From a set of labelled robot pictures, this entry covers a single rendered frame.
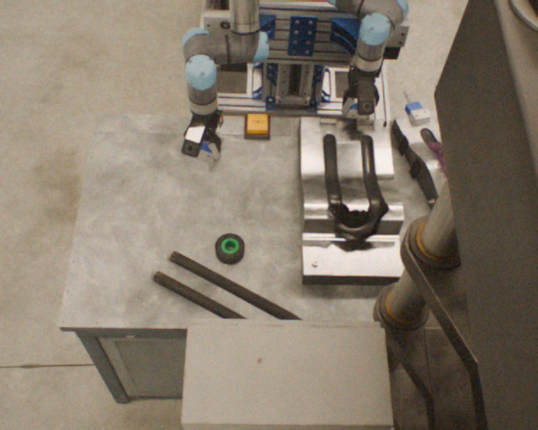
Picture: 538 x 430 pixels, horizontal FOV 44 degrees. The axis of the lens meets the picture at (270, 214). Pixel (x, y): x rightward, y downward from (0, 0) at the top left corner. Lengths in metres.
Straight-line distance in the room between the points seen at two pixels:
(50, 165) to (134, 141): 1.06
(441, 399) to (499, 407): 0.59
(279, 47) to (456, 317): 1.53
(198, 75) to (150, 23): 1.91
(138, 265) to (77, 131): 1.42
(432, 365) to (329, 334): 0.27
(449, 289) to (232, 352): 0.33
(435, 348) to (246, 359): 0.39
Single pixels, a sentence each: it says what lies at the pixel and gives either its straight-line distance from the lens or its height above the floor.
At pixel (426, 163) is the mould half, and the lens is 1.94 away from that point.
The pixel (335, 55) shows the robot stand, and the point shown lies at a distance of 2.39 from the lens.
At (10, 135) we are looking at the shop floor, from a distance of 3.23.
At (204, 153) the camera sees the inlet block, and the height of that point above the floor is 0.85.
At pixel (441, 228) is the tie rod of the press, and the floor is 1.62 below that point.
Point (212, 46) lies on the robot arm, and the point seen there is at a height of 1.18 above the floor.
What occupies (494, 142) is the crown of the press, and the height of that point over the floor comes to 1.94.
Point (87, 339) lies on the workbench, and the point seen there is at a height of 0.65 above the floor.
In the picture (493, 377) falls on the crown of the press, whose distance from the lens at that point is 0.65.
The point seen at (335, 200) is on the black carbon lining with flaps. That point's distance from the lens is 1.80.
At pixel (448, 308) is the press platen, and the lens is 1.01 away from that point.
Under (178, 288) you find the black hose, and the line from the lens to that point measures 1.74.
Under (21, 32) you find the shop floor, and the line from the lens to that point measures 3.65.
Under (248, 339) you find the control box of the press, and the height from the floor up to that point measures 1.47.
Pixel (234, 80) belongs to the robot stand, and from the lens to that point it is 2.99.
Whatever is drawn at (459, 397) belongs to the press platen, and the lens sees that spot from 1.23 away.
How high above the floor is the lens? 2.42
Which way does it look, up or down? 59 degrees down
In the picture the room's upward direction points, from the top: 4 degrees clockwise
